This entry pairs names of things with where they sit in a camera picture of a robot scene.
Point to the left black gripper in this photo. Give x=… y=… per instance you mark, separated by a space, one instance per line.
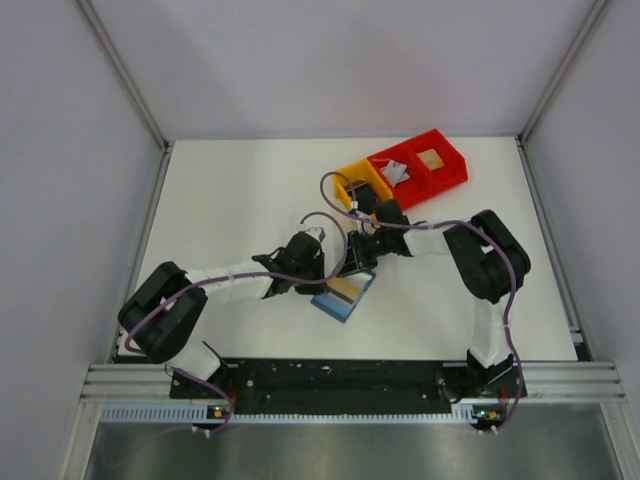
x=314 y=279

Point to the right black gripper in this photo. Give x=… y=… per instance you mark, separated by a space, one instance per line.
x=355 y=256

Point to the gold card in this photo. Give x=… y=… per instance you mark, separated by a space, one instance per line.
x=344 y=289
x=431 y=159

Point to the blue leather card holder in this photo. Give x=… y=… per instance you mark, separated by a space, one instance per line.
x=335 y=308

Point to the silver credit card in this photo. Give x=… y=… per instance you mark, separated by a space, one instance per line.
x=393 y=163

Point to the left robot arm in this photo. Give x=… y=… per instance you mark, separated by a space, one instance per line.
x=161 y=315

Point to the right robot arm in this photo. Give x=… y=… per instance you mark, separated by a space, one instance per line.
x=492 y=266

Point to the silver card in red bin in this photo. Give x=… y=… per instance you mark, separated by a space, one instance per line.
x=396 y=175

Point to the gold card in red bin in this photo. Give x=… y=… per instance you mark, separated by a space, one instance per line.
x=431 y=159

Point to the yellow plastic bin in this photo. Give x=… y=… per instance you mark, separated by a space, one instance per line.
x=360 y=182

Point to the far red plastic bin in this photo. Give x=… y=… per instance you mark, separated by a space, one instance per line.
x=453 y=173

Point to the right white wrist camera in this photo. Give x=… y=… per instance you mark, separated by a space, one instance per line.
x=359 y=215

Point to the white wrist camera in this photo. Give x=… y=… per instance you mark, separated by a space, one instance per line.
x=316 y=232
x=359 y=215

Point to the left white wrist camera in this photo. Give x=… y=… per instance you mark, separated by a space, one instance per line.
x=316 y=232

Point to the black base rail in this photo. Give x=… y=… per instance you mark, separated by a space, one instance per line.
x=353 y=387

